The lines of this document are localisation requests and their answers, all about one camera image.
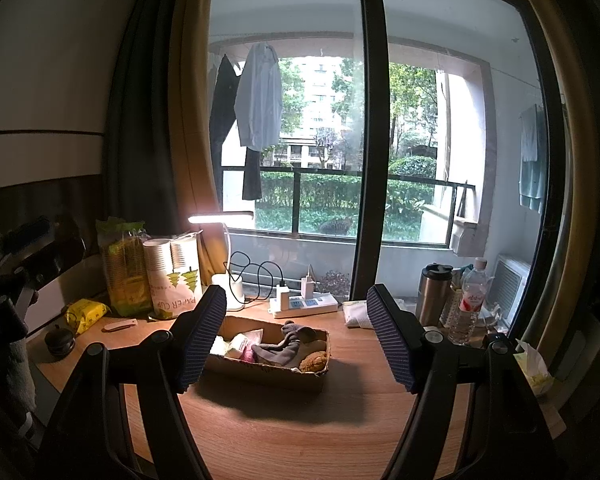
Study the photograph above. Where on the black window frame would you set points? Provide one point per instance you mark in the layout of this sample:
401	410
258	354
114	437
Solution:
370	110

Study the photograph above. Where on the white wipes pack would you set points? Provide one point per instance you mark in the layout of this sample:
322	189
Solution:
357	315

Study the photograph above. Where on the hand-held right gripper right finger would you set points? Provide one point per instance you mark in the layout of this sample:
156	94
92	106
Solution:
390	340

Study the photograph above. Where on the yellow curtain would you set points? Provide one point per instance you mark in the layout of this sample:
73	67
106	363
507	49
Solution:
192	135

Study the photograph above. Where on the black round container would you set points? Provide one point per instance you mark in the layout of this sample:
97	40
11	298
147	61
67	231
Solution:
60	342

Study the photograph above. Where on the grey sock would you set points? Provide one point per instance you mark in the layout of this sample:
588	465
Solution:
280	352

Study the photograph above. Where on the brown plush toy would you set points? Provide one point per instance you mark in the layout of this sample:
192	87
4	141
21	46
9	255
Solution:
314	360

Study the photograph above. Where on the brown cardboard box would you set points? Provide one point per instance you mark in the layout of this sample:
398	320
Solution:
265	377

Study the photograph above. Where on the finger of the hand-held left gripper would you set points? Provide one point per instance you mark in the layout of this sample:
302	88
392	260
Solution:
30	231

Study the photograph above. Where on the white power strip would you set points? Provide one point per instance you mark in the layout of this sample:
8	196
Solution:
310	306

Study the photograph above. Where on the beige folding knife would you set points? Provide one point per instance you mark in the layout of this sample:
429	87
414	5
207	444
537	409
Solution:
120	325

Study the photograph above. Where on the dark grey curtain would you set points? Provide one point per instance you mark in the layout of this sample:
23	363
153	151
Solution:
140	110

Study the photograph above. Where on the white charger plug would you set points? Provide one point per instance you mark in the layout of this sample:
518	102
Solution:
310	287
283	297

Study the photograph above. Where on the white desk lamp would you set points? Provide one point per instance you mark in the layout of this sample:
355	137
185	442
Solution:
235	292

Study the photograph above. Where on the crumpled white tissue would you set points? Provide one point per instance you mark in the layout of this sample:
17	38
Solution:
532	370

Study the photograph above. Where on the teal hanging towel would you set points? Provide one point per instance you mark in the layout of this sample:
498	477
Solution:
532	180

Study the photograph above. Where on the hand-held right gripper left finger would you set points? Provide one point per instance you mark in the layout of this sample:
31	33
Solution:
202	340

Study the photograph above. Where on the white air conditioner unit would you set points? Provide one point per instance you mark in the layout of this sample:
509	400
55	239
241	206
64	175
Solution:
510	280

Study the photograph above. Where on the white textured towel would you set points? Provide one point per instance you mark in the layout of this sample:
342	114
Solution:
218	346

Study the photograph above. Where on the paper cup pack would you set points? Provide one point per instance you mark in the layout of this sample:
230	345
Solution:
172	280

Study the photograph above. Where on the steel thermos cup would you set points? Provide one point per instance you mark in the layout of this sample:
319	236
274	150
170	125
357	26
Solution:
432	300

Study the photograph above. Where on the green plastic package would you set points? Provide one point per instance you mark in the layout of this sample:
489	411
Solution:
122	270

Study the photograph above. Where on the blue hanging shirt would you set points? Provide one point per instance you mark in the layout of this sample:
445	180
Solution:
257	95

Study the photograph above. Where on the black hanging garment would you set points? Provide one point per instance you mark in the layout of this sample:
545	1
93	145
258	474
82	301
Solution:
224	125

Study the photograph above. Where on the black balcony railing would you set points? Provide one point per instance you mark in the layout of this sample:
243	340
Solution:
295	200

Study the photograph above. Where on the white barcode packet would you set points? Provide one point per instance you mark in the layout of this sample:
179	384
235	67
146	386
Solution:
239	345

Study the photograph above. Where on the pink soft item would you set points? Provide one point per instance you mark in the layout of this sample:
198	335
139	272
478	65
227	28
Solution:
248	356

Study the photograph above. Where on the yellow tissue pack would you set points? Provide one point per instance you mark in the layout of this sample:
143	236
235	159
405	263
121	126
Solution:
87	312

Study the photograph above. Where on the dark hanging trousers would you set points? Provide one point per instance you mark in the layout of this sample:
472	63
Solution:
252	175

